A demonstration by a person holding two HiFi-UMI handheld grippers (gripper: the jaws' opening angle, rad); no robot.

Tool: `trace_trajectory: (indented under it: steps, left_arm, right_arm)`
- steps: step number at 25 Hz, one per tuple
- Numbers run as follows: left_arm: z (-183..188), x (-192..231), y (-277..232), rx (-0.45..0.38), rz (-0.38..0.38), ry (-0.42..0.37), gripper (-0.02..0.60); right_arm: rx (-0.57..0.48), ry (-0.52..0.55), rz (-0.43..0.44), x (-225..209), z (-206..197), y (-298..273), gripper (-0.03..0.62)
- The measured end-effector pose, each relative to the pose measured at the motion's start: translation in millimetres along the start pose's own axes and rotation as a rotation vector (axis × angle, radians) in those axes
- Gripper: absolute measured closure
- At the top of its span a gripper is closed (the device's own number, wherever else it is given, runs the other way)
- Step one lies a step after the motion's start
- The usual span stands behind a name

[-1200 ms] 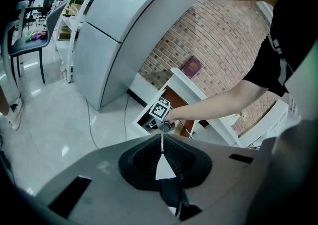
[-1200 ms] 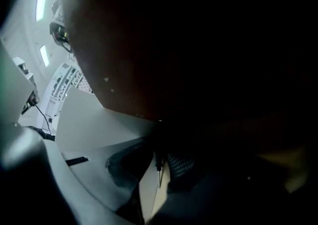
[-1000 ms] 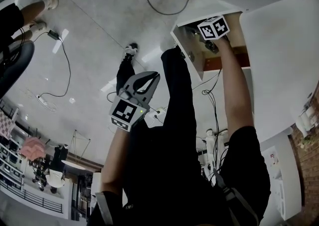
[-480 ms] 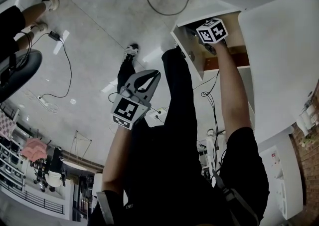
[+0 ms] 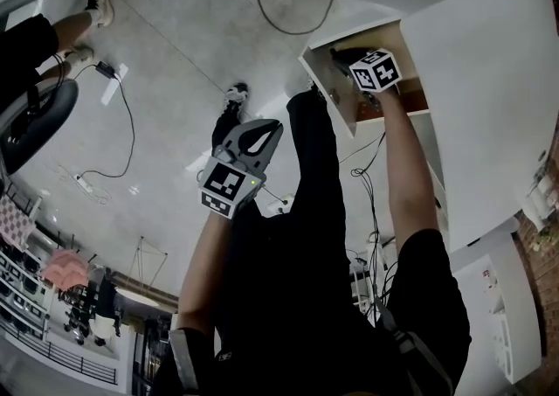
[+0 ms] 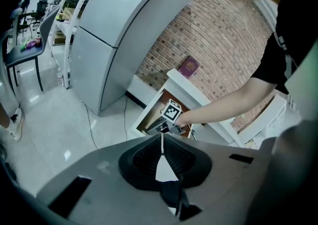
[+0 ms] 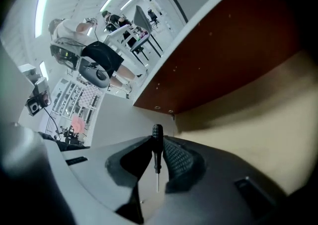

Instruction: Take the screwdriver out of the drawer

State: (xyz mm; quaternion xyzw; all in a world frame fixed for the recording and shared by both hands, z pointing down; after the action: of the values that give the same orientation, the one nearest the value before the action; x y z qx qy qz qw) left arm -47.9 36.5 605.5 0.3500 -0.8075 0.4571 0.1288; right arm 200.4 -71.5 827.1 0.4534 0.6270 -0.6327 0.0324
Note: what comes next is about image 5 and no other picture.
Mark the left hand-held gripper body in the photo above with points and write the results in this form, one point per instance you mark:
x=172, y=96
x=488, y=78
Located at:
x=227, y=186

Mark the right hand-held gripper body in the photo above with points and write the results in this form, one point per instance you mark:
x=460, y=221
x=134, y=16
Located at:
x=375, y=73

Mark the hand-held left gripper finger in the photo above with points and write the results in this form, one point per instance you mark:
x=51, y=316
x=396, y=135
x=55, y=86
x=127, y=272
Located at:
x=271, y=149
x=253, y=127

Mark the white drawer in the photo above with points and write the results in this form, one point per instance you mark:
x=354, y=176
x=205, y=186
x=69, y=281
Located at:
x=323, y=79

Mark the person's left forearm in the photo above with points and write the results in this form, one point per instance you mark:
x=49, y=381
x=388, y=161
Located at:
x=214, y=263

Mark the person's right forearm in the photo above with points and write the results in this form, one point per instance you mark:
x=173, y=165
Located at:
x=406, y=167

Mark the person's left shoe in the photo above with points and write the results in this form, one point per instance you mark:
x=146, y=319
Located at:
x=236, y=97

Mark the person's black trousers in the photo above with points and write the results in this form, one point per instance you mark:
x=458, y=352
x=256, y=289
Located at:
x=314, y=158

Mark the white desk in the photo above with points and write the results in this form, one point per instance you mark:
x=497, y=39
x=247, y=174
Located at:
x=480, y=79

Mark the white power strip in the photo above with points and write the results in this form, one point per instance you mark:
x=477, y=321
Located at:
x=85, y=183

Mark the person's black shirt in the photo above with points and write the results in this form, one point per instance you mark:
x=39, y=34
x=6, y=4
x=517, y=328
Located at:
x=305, y=320

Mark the black power adapter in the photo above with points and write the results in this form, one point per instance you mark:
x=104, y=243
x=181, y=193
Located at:
x=106, y=69

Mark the pink cloth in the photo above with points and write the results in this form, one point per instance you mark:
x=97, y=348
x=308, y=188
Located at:
x=65, y=269

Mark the checkered cloth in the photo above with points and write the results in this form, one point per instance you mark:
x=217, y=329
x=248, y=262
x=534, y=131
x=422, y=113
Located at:
x=15, y=221

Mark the black railing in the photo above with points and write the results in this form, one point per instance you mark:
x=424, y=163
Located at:
x=65, y=357

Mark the white shelf unit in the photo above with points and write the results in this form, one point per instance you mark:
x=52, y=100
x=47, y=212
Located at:
x=502, y=311

